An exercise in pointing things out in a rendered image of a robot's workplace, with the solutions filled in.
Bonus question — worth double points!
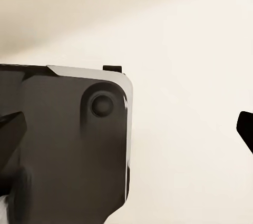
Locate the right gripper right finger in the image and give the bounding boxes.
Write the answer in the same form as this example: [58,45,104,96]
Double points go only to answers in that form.
[236,111,253,154]

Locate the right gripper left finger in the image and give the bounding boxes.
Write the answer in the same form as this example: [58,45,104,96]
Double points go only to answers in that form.
[0,111,27,174]

